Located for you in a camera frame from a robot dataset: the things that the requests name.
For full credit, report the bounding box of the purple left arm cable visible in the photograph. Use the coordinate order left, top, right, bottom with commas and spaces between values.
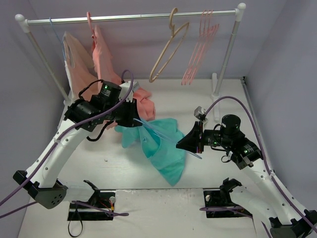
0, 69, 134, 220

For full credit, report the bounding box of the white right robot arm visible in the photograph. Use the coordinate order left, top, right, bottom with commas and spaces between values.
176, 115, 317, 238

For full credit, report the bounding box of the pink hanger holding shirt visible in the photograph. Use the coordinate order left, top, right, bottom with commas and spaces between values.
86, 11, 96, 41

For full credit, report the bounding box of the blue hanger holding shirt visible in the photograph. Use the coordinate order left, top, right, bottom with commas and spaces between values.
49, 17, 66, 60

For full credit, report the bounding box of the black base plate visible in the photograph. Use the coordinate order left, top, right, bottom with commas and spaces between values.
67, 190, 115, 221
200, 189, 253, 219

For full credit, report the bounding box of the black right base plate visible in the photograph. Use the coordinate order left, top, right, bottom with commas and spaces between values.
200, 189, 253, 219

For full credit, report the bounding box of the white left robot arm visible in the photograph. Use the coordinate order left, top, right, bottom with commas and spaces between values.
13, 80, 141, 209

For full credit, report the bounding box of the salmon pink t shirt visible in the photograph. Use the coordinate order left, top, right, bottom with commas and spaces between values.
91, 25, 156, 121

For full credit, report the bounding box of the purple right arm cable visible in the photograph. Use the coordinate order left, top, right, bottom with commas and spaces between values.
199, 96, 317, 238

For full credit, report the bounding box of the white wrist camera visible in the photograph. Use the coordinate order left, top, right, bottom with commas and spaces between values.
194, 106, 209, 127
119, 81, 140, 102

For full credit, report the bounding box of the teal t shirt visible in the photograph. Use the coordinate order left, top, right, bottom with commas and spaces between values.
115, 118, 186, 186

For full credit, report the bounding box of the beige plastic hanger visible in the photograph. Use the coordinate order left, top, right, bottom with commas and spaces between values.
149, 7, 190, 83

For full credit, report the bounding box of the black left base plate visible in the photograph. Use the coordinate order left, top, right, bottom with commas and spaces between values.
67, 190, 115, 221

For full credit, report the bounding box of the pale peach t shirt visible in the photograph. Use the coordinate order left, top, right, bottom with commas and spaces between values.
63, 32, 98, 102

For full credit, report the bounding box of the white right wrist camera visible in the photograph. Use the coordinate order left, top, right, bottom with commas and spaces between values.
194, 106, 209, 127

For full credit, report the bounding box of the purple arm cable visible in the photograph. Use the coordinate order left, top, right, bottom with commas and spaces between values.
0, 69, 134, 220
199, 96, 317, 238

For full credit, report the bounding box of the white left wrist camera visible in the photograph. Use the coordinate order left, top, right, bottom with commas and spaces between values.
119, 81, 140, 102

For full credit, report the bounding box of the blue plastic hanger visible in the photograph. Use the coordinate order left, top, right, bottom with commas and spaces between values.
135, 118, 203, 160

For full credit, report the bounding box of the white metal clothes rack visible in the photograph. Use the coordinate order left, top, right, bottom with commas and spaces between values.
15, 3, 246, 105

